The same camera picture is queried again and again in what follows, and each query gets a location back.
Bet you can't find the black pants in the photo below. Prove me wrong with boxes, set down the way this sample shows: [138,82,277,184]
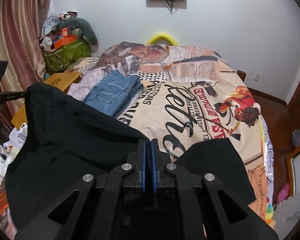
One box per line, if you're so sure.
[5,94,256,229]

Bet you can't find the green camouflage bag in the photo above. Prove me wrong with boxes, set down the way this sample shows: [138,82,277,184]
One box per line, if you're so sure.
[44,40,91,73]

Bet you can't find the grey plush toy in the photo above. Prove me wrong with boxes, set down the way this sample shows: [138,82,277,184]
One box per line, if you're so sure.
[58,17,98,45]

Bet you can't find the folded blue jeans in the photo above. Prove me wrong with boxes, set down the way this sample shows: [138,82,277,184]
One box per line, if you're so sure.
[84,70,143,118]

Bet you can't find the yellow pillow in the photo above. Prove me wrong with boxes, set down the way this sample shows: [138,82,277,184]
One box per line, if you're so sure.
[146,32,179,46]

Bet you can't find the orange box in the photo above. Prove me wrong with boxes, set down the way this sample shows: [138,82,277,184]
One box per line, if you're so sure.
[53,28,77,49]

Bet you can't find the striped pink curtain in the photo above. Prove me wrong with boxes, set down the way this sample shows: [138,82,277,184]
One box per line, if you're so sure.
[0,0,53,131]

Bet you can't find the printed newspaper-pattern blanket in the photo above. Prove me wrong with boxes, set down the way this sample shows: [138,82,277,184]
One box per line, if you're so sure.
[68,42,273,220]

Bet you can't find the pink slipper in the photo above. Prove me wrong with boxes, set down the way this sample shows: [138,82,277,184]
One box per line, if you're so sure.
[276,183,289,204]

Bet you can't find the white cabinet panel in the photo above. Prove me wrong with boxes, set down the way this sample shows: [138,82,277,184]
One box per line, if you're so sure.
[274,146,300,239]

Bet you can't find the wall power socket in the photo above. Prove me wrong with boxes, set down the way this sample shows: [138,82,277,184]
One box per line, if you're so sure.
[253,73,260,82]

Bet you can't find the wooden lap desk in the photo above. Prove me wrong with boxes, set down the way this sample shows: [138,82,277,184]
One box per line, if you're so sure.
[11,72,81,129]

